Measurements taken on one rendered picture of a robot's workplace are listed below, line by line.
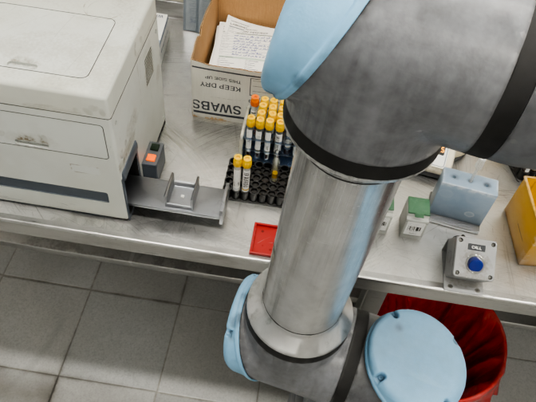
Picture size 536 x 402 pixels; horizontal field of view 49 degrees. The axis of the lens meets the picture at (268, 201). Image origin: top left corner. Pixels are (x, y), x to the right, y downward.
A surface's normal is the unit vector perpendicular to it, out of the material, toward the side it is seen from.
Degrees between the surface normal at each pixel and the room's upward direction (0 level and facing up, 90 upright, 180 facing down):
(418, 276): 0
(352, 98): 91
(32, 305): 0
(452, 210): 90
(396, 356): 10
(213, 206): 0
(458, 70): 64
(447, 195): 90
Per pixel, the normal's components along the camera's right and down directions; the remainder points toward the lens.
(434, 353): 0.22, -0.53
